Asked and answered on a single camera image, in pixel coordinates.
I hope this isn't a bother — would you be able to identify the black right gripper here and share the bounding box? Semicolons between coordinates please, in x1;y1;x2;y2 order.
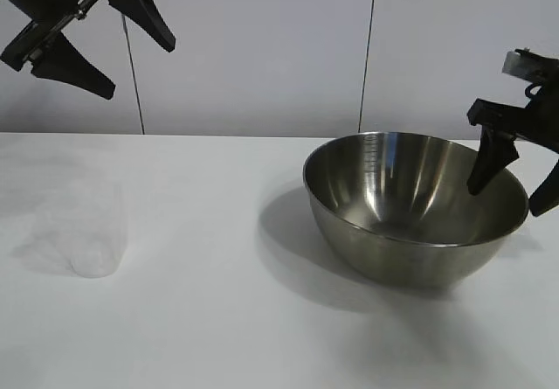
466;47;559;218

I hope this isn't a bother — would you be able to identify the stainless steel mixing bowl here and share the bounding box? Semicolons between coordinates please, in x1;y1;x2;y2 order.
302;130;530;288

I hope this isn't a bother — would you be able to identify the clear plastic measuring cup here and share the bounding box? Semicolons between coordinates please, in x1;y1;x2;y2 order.
17;181;128;281

